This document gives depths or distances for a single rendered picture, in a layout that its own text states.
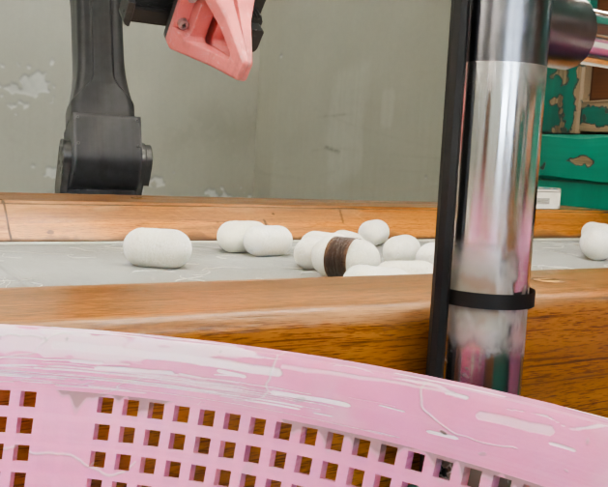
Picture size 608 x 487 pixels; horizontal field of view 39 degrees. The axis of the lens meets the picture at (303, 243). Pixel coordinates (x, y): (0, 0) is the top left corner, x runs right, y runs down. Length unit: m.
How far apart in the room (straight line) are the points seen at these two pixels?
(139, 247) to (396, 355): 0.24
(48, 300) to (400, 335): 0.09
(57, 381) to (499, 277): 0.11
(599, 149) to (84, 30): 0.53
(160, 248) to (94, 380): 0.30
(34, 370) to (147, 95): 2.55
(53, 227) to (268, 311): 0.36
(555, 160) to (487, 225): 0.75
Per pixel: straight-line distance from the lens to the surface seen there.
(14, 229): 0.56
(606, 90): 0.95
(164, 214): 0.60
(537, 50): 0.23
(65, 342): 0.16
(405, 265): 0.39
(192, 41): 0.60
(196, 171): 2.78
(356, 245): 0.44
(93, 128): 0.87
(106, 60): 0.91
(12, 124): 2.55
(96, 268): 0.46
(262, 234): 0.52
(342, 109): 2.53
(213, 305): 0.22
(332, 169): 2.55
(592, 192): 0.93
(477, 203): 0.22
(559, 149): 0.96
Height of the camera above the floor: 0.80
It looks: 6 degrees down
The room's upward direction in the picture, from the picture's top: 3 degrees clockwise
